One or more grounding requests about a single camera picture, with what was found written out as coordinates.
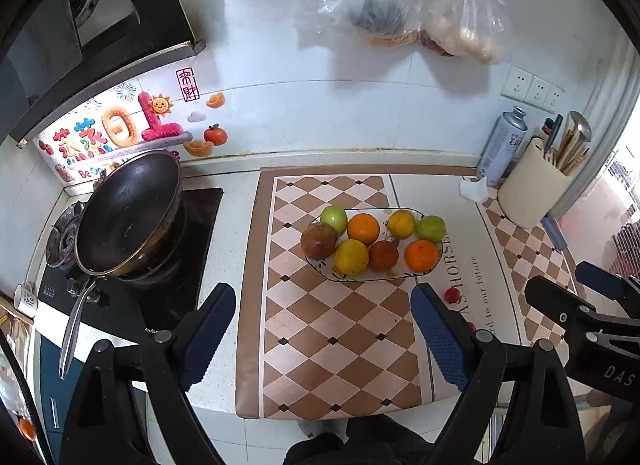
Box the gas burner grate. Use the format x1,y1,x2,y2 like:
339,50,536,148
45,201,88,270

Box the dark red apple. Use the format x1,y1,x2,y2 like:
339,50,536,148
300,223,338,259

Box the white cup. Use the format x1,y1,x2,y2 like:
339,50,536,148
13,281,38,320

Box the green apple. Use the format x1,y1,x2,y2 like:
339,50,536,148
416,215,447,244
320,205,348,237

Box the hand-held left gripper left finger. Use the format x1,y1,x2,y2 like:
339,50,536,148
57,283,237,465

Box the floral oval plate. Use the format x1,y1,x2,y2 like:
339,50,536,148
304,207,451,283

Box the window with lace curtain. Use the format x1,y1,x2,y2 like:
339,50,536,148
600,145,640,276

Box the bundle of chopsticks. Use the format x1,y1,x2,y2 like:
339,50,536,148
542,115,591,176

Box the colourful wall sticker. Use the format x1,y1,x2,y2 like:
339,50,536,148
37,67,231,196

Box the metal spoon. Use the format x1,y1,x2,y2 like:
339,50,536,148
567,111,593,156

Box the checkered brown table mat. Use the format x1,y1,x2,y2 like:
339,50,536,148
235,167,588,421

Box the cream utensil holder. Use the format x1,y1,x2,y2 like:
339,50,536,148
497,136,568,230

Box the clear plastic bag pale contents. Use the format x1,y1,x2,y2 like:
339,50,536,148
417,0,511,66

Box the person's dark trousers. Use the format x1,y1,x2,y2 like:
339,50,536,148
284,414,453,465

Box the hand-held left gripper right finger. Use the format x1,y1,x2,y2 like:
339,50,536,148
411,283,573,465

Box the black range hood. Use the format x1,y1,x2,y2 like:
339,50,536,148
0,0,207,148

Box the brown-red round fruit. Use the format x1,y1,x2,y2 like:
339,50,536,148
368,240,399,272

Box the grey spray can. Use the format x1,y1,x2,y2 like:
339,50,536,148
476,106,529,188

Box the black wok with metal handle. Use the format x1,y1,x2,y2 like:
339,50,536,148
59,151,183,380

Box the cluttered side shelf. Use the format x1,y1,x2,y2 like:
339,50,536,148
0,295,36,421

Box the yellow citrus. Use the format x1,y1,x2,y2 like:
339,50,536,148
333,239,370,276
386,210,418,239

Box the black glass gas cooktop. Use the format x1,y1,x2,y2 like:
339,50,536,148
37,187,224,346

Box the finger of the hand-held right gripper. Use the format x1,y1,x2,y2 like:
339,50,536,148
525,275,601,341
575,261,640,303

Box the orange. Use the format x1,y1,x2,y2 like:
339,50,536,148
404,239,439,273
347,213,381,246

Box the blue knife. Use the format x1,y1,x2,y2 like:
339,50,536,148
542,215,568,251

